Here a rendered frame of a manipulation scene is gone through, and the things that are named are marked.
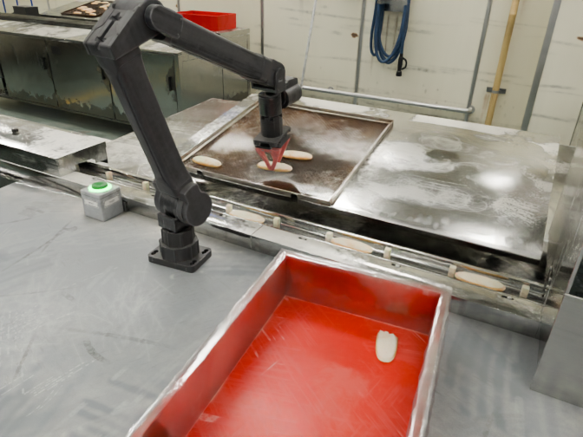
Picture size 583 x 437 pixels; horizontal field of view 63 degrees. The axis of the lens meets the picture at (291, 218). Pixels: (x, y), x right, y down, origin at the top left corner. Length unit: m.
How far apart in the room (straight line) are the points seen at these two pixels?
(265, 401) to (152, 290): 0.37
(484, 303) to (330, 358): 0.32
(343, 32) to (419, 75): 0.86
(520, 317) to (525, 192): 0.44
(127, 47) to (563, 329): 0.80
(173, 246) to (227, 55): 0.42
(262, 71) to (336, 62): 3.93
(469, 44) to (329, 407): 4.15
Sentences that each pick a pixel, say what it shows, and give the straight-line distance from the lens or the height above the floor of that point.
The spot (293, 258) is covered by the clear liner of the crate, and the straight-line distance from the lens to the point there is 0.91.
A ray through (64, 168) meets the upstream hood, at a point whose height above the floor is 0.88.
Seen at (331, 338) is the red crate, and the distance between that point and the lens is 0.88.
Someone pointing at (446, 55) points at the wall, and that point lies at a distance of 4.71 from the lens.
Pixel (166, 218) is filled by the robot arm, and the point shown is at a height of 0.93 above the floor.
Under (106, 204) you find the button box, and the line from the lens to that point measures 1.29.
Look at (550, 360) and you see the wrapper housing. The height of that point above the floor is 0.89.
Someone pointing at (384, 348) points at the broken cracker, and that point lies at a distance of 0.86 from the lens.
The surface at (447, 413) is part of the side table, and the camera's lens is 0.81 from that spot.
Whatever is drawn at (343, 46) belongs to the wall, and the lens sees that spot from 4.98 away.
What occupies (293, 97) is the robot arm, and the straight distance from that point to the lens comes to 1.24.
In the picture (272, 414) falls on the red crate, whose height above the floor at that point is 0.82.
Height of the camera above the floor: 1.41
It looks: 28 degrees down
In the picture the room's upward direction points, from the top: 2 degrees clockwise
